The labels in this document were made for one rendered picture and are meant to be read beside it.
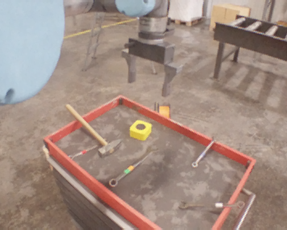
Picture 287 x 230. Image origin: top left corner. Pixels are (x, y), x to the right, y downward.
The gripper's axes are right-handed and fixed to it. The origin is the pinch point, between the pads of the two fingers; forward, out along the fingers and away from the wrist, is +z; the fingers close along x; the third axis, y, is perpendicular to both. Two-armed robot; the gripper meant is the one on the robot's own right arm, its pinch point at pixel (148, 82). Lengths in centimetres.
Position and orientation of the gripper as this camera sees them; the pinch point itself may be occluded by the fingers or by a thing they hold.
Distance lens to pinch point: 70.5
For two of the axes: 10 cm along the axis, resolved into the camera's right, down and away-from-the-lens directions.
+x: 7.8, 3.8, -5.0
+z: -0.5, 8.3, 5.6
